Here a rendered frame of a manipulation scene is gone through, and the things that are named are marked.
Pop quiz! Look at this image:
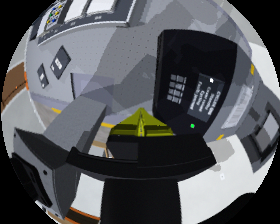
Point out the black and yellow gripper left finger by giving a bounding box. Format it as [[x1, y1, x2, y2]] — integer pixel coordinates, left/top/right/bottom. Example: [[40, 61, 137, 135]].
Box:
[[109, 108, 141, 136]]

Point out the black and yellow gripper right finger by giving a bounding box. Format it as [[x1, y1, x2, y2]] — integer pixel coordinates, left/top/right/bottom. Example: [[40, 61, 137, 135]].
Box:
[[141, 108, 173, 136]]

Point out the white pcr plate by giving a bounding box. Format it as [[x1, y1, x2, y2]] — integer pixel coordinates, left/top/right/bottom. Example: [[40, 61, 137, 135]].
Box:
[[64, 0, 90, 23], [87, 0, 117, 15]]

